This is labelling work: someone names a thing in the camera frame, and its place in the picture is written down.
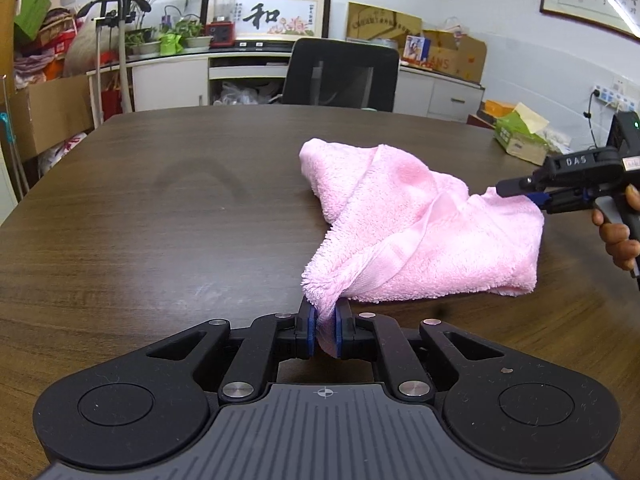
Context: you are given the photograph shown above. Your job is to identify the pink towel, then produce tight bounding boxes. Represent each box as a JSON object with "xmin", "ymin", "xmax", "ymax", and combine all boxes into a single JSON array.
[{"xmin": 298, "ymin": 136, "xmax": 547, "ymax": 321}]

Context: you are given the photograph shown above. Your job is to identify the person's right hand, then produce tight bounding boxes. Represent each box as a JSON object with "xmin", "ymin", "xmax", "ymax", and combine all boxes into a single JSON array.
[{"xmin": 591, "ymin": 209, "xmax": 640, "ymax": 271}]

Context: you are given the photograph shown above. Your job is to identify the green tissue box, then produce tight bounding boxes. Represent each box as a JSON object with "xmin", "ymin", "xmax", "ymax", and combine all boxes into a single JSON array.
[{"xmin": 495, "ymin": 103, "xmax": 549, "ymax": 166}]

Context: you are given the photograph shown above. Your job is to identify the cardboard boxes on sideboard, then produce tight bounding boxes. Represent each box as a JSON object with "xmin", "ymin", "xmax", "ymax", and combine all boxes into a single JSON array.
[{"xmin": 346, "ymin": 2, "xmax": 487, "ymax": 84}]

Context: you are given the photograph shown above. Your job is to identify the black office chair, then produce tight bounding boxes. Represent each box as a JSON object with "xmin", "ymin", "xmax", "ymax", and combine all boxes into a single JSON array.
[{"xmin": 281, "ymin": 38, "xmax": 399, "ymax": 112}]

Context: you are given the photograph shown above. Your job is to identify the framed calligraphy with flowers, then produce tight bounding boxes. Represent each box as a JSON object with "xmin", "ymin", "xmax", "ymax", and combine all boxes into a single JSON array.
[{"xmin": 200, "ymin": 0, "xmax": 331, "ymax": 42}]

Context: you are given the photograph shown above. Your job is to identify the white low sideboard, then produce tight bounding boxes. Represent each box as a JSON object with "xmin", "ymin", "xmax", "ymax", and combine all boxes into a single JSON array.
[{"xmin": 86, "ymin": 46, "xmax": 486, "ymax": 126}]

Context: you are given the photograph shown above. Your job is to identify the cardboard box on floor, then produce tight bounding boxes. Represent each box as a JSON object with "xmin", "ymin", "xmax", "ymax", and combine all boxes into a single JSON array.
[{"xmin": 10, "ymin": 75, "xmax": 94, "ymax": 160}]

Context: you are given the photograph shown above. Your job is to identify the red base blender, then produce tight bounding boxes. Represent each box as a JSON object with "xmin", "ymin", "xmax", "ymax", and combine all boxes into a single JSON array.
[{"xmin": 204, "ymin": 0, "xmax": 236, "ymax": 48}]

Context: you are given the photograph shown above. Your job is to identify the green paper bag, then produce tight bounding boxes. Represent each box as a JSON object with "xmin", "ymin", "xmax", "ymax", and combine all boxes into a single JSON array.
[{"xmin": 14, "ymin": 0, "xmax": 51, "ymax": 44}]

